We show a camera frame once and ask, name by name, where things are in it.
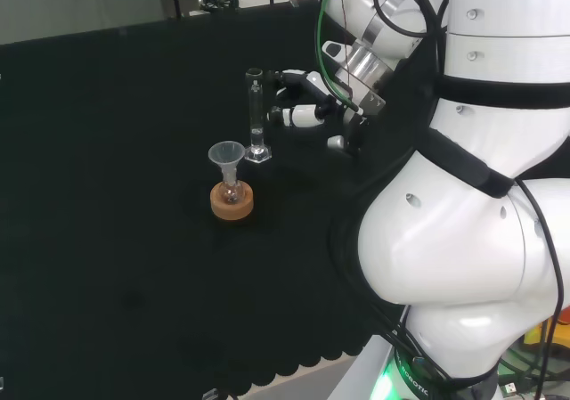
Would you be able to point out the clear plastic funnel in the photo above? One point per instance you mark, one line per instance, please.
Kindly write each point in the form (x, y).
(225, 155)

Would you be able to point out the yellow stop button box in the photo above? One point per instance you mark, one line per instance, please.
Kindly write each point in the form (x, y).
(534, 335)

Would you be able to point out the black bench cloth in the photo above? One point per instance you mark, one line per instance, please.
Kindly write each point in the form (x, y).
(111, 195)

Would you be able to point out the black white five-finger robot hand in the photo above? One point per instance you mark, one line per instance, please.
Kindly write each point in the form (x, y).
(303, 116)

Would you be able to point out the silver USB plug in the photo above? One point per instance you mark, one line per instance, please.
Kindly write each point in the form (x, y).
(510, 388)

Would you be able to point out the small round-bottom glass flask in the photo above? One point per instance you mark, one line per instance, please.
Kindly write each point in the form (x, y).
(230, 193)

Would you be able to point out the clear glass graduated cylinder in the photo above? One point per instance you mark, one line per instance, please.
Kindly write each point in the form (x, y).
(255, 150)

